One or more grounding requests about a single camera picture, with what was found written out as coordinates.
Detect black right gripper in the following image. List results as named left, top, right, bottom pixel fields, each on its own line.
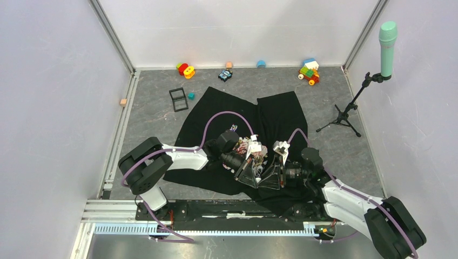
left=257, top=155, right=310, bottom=190

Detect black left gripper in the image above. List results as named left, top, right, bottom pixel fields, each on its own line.
left=220, top=151, right=257, bottom=189

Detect black floral t-shirt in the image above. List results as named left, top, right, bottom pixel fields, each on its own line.
left=164, top=87, right=309, bottom=215

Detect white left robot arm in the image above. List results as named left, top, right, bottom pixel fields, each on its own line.
left=118, top=130, right=262, bottom=220

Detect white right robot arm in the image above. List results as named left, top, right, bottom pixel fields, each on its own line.
left=255, top=147, right=427, bottom=258

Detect black microphone tripod stand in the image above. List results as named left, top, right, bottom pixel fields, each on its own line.
left=316, top=72, right=392, bottom=138

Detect blue black toy car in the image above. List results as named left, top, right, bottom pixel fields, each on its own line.
left=218, top=70, right=233, bottom=82

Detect light blue arch block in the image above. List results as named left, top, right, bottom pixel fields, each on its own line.
left=256, top=60, right=266, bottom=69

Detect colourful building block stack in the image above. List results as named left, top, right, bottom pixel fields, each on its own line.
left=298, top=58, right=320, bottom=86

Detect red yellow toy rings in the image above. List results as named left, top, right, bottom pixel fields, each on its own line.
left=176, top=62, right=196, bottom=80

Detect mint green microphone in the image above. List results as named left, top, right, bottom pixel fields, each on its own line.
left=379, top=21, right=398, bottom=78

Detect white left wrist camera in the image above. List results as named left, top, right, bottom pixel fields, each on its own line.
left=246, top=134, right=262, bottom=159

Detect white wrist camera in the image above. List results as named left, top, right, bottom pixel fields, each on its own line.
left=273, top=141, right=290, bottom=165
left=246, top=134, right=262, bottom=159

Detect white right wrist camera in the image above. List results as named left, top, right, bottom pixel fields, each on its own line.
left=273, top=141, right=290, bottom=165

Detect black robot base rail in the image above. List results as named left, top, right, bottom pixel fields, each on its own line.
left=154, top=200, right=340, bottom=231

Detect black square display frame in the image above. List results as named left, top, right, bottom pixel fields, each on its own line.
left=169, top=87, right=189, bottom=112

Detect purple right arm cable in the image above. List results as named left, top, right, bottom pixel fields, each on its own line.
left=287, top=128, right=419, bottom=259

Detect white toothed cable strip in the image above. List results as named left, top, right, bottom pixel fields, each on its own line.
left=93, top=223, right=319, bottom=237

